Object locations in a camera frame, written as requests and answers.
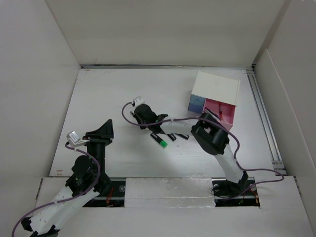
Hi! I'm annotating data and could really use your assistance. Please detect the back aluminium rail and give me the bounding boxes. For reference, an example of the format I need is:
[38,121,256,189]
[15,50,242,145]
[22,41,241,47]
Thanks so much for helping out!
[81,64,252,70]

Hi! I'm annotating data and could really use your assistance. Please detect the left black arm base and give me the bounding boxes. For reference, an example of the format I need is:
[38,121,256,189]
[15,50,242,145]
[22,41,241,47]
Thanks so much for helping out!
[83,177,126,208]

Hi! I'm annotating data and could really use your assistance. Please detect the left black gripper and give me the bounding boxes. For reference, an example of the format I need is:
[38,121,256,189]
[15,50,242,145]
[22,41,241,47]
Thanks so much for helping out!
[82,119,114,173]

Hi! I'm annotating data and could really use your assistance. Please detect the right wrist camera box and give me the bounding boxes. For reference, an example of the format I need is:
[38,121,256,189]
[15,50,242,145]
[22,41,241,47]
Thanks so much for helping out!
[132,96,145,108]

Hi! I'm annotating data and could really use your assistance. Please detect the pink drawer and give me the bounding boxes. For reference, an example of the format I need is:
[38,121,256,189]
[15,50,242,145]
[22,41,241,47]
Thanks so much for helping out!
[204,99,236,130]

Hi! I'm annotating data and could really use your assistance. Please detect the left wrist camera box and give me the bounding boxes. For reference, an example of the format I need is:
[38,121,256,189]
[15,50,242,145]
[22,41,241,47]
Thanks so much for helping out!
[66,131,89,148]

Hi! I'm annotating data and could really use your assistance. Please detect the pink highlighter marker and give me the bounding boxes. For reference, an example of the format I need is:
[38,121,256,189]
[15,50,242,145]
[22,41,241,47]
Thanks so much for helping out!
[167,134,177,141]

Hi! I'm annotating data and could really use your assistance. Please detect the right aluminium rail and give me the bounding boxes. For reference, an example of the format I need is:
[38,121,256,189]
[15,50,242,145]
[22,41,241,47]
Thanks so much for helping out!
[246,69,287,175]

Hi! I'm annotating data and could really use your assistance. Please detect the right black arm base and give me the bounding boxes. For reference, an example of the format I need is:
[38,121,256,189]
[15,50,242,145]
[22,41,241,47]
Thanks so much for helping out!
[211,178,260,207]

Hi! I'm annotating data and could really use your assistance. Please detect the white drawer cabinet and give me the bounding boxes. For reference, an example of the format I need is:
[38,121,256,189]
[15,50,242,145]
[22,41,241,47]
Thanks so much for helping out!
[191,71,240,106]

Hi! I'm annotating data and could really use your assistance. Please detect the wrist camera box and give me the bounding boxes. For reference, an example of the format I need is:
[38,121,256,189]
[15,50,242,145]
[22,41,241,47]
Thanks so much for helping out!
[66,131,89,148]
[132,96,145,108]

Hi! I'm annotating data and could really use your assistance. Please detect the light blue drawer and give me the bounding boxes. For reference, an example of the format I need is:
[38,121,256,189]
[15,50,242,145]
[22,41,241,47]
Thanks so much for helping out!
[190,94,206,107]

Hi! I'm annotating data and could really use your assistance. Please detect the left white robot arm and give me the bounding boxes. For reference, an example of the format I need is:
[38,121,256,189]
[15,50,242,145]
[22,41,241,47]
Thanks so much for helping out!
[19,119,114,237]

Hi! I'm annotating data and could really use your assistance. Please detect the green highlighter marker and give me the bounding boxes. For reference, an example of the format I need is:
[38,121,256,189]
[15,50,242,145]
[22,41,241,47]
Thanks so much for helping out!
[150,133,167,148]

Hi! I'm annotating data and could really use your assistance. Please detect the purple blue drawer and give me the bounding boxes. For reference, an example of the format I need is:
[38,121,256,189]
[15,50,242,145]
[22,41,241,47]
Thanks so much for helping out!
[188,104,204,114]

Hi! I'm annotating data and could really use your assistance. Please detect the aluminium rail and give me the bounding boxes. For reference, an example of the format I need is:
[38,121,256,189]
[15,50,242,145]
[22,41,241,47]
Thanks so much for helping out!
[81,64,252,70]
[246,69,287,175]

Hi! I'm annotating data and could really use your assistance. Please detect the blue highlighter marker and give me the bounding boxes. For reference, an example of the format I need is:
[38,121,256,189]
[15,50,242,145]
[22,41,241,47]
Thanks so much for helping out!
[176,133,190,140]

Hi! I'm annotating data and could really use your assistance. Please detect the red pen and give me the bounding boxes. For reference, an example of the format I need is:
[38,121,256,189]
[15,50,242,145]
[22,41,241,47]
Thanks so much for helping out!
[219,103,224,121]

